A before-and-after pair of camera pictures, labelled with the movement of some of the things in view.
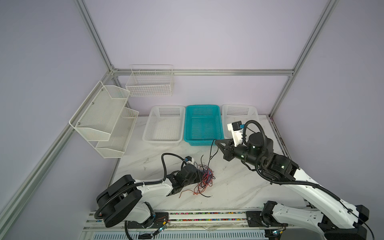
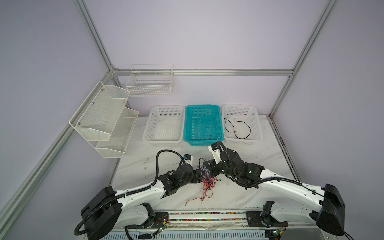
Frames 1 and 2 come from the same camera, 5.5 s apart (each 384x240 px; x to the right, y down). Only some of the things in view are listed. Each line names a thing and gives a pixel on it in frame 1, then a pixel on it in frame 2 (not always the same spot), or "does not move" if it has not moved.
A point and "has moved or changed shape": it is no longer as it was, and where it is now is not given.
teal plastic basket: x=203 y=124 does not move
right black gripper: x=229 y=143 → x=211 y=165
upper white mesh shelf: x=97 y=118 does not move
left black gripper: x=198 y=178 does not move
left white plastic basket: x=165 y=125 does not move
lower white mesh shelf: x=115 y=147 does not move
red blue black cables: x=206 y=177 has moved or changed shape
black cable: x=210 y=157 → x=239 y=121
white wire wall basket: x=148 y=80 does not move
